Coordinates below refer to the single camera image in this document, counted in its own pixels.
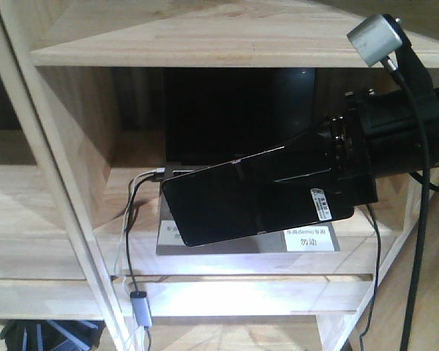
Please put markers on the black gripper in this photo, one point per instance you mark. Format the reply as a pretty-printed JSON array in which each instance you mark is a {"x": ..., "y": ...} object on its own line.
[{"x": 376, "y": 136}]

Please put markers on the grey laptop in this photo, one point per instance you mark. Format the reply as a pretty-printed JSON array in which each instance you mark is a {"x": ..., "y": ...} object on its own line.
[{"x": 219, "y": 115}]

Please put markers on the grey usb adapter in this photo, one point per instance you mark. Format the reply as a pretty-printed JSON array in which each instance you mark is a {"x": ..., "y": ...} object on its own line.
[{"x": 141, "y": 308}]

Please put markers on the wooden shelf unit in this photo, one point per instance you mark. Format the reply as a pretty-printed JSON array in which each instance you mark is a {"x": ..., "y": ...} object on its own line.
[{"x": 64, "y": 173}]

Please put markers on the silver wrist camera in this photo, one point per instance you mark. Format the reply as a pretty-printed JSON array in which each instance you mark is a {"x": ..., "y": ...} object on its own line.
[{"x": 374, "y": 39}]

